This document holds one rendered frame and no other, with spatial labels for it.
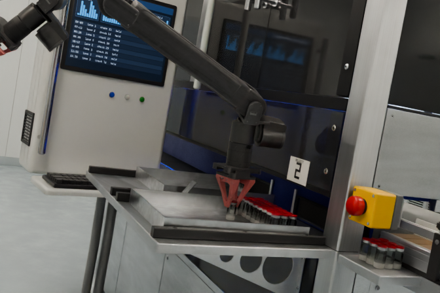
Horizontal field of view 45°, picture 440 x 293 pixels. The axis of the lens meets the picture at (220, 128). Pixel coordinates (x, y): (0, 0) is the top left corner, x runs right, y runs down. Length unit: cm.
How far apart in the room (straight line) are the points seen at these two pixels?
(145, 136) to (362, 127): 106
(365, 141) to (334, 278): 30
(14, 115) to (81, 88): 460
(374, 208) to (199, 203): 46
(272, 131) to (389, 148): 26
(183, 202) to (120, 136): 71
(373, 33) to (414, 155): 30
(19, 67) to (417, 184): 559
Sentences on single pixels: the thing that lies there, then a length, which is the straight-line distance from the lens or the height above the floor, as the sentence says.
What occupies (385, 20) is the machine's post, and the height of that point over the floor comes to 138.
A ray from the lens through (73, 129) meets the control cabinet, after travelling 192.
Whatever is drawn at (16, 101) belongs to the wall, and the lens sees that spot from 647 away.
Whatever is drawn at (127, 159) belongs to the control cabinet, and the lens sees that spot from 201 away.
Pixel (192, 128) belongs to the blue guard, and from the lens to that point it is 194.
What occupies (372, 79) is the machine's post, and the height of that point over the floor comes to 126.
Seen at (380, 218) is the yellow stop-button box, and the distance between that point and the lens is 110.
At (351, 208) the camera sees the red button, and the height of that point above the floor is 99.
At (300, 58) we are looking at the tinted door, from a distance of 140.
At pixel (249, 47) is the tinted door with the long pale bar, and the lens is 166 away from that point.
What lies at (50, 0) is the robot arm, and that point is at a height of 133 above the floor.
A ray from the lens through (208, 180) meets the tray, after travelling 172.
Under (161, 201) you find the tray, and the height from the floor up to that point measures 89.
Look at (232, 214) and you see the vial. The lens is 126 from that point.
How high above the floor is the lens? 116
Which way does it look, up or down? 3 degrees down
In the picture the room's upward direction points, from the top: 10 degrees clockwise
